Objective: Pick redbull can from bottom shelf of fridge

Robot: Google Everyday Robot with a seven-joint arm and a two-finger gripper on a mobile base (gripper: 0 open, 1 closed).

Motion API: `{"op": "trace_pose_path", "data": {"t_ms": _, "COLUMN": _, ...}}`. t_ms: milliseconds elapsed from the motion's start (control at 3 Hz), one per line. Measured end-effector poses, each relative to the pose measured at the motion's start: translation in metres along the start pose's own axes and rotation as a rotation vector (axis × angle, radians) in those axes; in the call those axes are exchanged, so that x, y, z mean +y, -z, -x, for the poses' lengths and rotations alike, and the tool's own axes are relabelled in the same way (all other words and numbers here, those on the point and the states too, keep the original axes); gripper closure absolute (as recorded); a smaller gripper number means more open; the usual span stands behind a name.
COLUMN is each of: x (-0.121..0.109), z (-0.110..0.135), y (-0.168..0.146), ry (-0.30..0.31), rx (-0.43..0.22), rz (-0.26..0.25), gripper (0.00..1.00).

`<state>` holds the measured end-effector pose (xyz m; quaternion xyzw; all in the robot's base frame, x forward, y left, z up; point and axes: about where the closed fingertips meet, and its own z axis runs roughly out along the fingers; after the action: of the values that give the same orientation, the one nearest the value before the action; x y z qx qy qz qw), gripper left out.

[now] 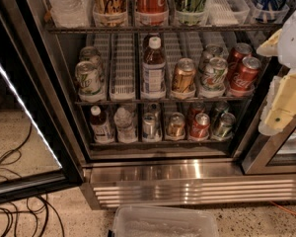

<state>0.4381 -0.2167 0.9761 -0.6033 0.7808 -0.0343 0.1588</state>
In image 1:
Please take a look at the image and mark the white green can rear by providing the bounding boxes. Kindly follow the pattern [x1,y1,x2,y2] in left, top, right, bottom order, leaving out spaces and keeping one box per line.
[198,44,223,73]

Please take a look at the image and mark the green 7up can front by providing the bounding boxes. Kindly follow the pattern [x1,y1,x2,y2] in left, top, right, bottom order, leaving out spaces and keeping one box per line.
[75,61,102,96]

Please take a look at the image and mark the orange floor cable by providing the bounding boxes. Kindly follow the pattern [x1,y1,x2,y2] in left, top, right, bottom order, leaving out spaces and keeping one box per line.
[269,200,296,219]

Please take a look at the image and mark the red coke can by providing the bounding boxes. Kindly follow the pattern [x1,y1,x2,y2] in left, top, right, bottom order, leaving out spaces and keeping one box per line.
[189,113,210,139]
[186,102,205,125]
[230,56,261,91]
[227,42,253,80]

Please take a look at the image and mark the red coke can bottom front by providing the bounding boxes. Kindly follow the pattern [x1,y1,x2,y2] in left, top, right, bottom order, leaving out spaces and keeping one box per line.
[189,113,210,139]

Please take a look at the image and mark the red coke can middle front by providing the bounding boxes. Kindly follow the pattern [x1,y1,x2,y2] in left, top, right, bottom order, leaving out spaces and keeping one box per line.
[230,56,261,91]

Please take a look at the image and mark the clear water bottle bottom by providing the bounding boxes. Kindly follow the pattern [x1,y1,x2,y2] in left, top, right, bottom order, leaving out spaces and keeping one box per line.
[113,107,137,143]

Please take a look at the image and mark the brown tea bottle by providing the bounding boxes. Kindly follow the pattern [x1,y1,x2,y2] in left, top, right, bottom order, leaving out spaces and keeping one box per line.
[142,37,166,94]
[90,106,113,144]

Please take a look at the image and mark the white green can front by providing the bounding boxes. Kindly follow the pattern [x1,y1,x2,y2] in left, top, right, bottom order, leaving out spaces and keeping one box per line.
[200,57,228,91]

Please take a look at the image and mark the red coke can middle rear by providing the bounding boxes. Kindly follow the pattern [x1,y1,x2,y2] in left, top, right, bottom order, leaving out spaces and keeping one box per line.
[227,42,253,80]

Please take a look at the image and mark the white green can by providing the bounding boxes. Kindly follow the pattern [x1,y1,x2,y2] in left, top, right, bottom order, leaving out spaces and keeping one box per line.
[198,44,223,73]
[200,57,228,91]

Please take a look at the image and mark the green 7up can rear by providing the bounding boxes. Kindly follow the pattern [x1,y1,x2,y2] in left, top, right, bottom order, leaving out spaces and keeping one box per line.
[79,46,105,81]

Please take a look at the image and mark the red coke can bottom rear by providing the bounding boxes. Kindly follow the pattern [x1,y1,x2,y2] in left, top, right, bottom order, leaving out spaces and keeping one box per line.
[186,102,205,125]

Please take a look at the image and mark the open glass fridge door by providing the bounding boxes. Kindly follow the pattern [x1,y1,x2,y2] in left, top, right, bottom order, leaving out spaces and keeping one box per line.
[0,0,82,204]

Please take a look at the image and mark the green 7up can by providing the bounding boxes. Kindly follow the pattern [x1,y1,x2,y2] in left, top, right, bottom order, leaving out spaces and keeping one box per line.
[79,46,105,81]
[75,61,102,96]

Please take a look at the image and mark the closed right fridge door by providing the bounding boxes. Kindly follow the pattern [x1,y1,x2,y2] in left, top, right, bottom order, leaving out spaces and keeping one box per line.
[241,66,296,176]

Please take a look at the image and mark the brown tea bottle middle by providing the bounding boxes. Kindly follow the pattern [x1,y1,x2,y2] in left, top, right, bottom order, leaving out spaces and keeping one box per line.
[142,37,166,94]

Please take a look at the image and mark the clear plastic bin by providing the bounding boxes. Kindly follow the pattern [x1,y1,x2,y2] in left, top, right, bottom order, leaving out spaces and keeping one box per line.
[111,205,219,237]

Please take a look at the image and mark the green can bottom front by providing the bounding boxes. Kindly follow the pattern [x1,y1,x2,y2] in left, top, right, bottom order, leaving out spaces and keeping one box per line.
[212,113,236,140]

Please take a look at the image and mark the brown tea bottle bottom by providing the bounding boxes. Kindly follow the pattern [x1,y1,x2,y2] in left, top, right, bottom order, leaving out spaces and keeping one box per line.
[90,106,113,144]

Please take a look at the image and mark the clear water bottle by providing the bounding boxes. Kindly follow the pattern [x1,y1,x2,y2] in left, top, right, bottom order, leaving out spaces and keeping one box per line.
[113,107,137,143]
[48,0,92,28]

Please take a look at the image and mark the stainless steel fridge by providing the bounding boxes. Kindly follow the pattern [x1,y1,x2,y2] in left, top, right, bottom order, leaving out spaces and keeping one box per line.
[0,0,296,211]

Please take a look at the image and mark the silver redbull can rear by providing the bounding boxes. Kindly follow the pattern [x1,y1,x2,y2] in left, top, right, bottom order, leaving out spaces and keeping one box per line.
[148,103,161,128]

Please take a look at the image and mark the green can bottom rear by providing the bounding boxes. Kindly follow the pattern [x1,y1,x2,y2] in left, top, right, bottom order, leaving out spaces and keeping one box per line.
[210,101,230,124]

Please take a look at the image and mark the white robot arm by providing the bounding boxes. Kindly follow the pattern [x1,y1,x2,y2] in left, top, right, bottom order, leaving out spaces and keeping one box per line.
[257,10,296,136]

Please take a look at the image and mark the black floor cables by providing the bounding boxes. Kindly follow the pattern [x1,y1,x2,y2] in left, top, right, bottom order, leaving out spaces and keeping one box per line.
[0,121,66,237]

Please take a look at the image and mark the gold can middle shelf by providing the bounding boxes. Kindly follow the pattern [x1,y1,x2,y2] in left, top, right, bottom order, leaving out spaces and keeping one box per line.
[172,58,196,93]

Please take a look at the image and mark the silver redbull can front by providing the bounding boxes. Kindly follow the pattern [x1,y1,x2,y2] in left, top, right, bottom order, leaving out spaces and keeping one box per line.
[142,113,156,139]

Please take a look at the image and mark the silver redbull can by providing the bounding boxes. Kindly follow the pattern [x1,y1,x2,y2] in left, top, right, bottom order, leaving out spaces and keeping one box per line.
[142,113,156,139]
[148,103,161,128]

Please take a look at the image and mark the gold can bottom shelf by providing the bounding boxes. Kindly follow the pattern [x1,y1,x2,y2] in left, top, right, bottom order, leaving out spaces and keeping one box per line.
[167,113,185,137]

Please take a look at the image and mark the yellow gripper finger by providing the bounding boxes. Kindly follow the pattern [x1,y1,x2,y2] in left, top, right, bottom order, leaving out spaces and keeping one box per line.
[257,29,282,57]
[259,69,296,136]

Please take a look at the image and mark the clear water bottle top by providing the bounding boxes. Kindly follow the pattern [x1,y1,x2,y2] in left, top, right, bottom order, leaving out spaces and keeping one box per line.
[48,0,92,28]

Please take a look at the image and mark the gold can shelf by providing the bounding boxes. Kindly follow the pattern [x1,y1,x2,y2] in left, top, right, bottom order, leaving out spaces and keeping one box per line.
[167,113,185,137]
[172,58,196,93]

